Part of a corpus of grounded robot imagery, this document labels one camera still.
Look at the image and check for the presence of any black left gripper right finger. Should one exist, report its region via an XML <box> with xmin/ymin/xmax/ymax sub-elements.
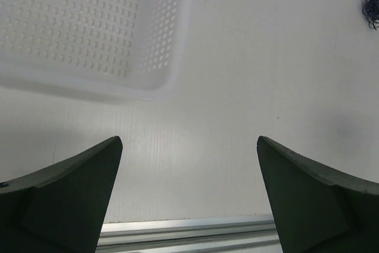
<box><xmin>257</xmin><ymin>136</ymin><xmax>378</xmax><ymax>252</ymax></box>

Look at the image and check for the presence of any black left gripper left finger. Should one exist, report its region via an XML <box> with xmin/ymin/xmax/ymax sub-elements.
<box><xmin>1</xmin><ymin>136</ymin><xmax>123</xmax><ymax>252</ymax></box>

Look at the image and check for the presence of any purple black cable bundle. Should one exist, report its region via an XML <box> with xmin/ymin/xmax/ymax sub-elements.
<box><xmin>361</xmin><ymin>0</ymin><xmax>379</xmax><ymax>31</ymax></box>

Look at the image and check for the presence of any white perforated plastic basket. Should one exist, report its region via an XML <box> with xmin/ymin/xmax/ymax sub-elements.
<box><xmin>1</xmin><ymin>0</ymin><xmax>192</xmax><ymax>100</ymax></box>

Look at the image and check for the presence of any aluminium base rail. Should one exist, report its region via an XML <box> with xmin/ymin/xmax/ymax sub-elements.
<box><xmin>96</xmin><ymin>214</ymin><xmax>282</xmax><ymax>252</ymax></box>

